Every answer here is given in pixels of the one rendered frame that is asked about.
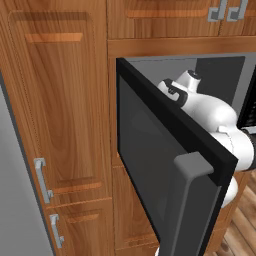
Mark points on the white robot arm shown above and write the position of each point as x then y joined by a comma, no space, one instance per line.
213,113

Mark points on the black microwave door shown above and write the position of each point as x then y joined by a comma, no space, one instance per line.
146,146

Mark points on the grey microwave oven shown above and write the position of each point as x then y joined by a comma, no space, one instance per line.
156,65

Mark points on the wooden drawer front under microwave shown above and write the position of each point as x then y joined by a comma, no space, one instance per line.
130,213

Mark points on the tall wooden cupboard door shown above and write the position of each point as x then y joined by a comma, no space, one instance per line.
63,110

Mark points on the low wooden cupboard door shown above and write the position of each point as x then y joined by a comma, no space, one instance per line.
90,230

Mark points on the wide wooden overhead cupboard door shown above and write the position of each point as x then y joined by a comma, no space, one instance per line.
160,20

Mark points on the grey fridge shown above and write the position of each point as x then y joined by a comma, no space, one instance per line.
16,200

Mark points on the narrow wooden overhead cupboard door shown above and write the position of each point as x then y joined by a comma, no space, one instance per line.
250,23

